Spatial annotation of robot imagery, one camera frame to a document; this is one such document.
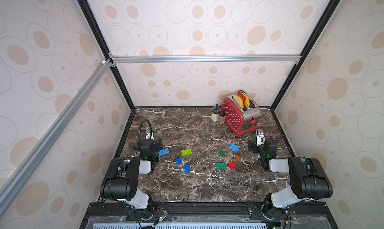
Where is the light blue 2x4 lego brick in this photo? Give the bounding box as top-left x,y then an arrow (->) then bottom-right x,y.
159,148 -> 170,157
229,144 -> 240,152

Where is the lime green 2x4 lego brick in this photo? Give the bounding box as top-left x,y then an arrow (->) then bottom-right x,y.
181,149 -> 192,157

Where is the green 2x2 lego brick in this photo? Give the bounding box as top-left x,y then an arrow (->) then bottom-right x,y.
219,151 -> 226,158

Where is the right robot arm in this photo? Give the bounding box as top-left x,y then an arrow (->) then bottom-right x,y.
248,137 -> 333,220

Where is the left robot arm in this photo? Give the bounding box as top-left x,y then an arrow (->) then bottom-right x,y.
100,139 -> 163,213

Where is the red 2x2 lego brick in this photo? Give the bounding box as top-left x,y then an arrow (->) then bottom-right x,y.
228,162 -> 237,171

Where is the red polka dot toaster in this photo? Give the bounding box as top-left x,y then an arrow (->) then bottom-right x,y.
221,90 -> 262,136

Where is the yellow toy slice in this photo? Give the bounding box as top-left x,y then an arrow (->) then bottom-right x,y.
238,91 -> 250,107

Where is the brown spice jar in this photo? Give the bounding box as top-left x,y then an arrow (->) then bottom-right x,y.
218,111 -> 226,125

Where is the toy bread slice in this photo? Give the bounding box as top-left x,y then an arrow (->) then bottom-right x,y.
232,95 -> 244,110

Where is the glass jar with black lid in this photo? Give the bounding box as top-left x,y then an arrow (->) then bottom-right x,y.
211,104 -> 221,122

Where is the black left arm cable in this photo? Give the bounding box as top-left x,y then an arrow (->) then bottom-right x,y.
133,119 -> 153,150

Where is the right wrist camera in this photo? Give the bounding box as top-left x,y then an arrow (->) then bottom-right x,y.
256,129 -> 266,146

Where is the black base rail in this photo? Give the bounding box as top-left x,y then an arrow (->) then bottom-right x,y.
80,202 -> 338,229

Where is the horizontal aluminium rail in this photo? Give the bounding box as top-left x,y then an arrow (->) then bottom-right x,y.
105,54 -> 302,63

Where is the left diagonal aluminium rail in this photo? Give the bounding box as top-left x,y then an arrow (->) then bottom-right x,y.
1,58 -> 112,216

